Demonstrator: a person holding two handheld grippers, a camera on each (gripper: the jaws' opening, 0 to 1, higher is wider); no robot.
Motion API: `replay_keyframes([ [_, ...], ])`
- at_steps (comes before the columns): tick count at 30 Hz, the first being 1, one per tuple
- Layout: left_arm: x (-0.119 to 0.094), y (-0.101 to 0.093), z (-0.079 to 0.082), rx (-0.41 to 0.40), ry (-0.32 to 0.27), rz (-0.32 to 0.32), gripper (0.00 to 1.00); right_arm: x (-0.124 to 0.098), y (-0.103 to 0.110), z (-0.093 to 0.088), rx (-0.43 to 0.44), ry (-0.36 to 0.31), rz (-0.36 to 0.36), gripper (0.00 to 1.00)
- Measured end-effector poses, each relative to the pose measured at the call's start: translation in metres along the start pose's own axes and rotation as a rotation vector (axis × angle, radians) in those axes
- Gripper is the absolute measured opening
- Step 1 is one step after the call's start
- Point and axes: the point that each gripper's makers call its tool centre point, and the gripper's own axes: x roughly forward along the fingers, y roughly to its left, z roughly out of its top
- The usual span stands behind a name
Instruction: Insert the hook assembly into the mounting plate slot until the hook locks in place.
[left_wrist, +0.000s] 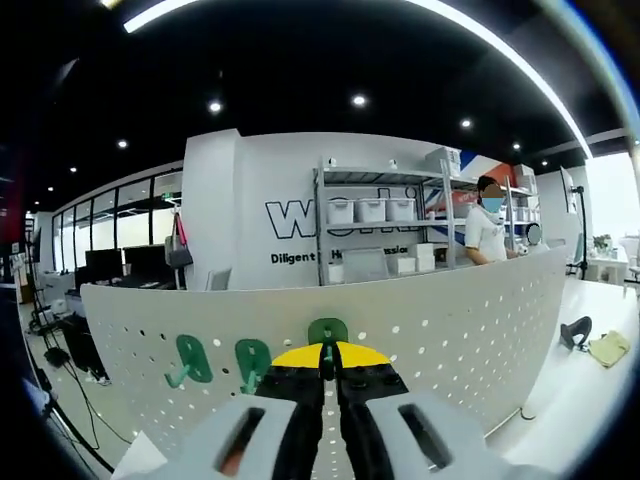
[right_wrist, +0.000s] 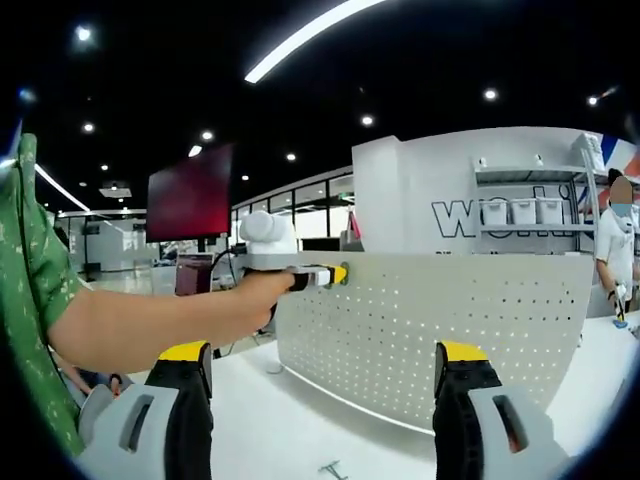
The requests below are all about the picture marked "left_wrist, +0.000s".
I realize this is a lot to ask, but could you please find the green hook assembly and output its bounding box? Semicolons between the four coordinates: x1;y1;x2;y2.
234;338;274;396
307;317;350;382
164;333;214;389

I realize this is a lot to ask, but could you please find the white chair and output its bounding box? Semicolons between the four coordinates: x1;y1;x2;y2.
207;267;234;291

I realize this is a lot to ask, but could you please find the white perforated mounting plate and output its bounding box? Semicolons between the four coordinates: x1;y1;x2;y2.
79;244;569;471

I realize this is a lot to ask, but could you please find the black curved object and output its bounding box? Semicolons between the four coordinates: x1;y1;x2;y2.
559;315;594;350

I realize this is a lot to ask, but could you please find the grey metal shelving rack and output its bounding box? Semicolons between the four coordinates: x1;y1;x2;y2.
313;149;544;287

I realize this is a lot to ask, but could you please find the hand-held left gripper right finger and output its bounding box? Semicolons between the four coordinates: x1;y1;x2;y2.
332;339;506;480

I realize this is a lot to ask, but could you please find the long linear ceiling light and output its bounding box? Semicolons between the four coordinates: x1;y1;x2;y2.
122;0;592;159

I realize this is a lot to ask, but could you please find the beige cloth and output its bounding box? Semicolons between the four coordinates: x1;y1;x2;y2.
587;329;632;369

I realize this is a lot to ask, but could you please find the white storage bin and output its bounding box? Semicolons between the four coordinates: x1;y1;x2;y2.
327;199;355;225
355;198;387;223
385;198;417;222

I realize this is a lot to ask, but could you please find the group of ceiling spotlights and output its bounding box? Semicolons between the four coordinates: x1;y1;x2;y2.
44;93;551;194

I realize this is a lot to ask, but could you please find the black light stand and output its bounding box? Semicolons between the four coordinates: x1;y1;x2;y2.
569;184;589;279

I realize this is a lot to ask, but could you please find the grey hanging bag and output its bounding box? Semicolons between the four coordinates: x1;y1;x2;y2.
167;212;194;269

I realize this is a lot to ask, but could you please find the black computer case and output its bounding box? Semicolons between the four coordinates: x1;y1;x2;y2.
59;313;110;384

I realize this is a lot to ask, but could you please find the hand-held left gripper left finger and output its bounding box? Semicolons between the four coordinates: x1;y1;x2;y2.
159;341;327;480

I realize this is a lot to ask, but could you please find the black monitor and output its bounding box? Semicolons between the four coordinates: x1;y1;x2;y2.
84;248;124;281
123;244;167;284

